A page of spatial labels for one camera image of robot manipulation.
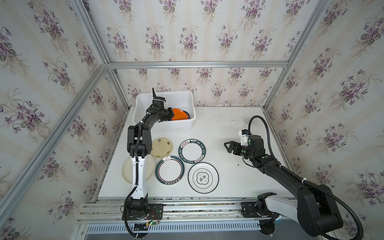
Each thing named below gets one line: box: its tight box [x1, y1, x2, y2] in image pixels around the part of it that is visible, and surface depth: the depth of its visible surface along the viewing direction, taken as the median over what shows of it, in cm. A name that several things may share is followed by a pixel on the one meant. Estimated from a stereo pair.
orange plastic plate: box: [171, 108, 188, 121], surface depth 113 cm
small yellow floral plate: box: [150, 137, 173, 158], surface depth 98 cm
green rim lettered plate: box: [178, 138, 207, 164], surface depth 97 cm
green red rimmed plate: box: [155, 155, 186, 186], surface depth 88 cm
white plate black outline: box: [187, 162, 220, 194], surface depth 86 cm
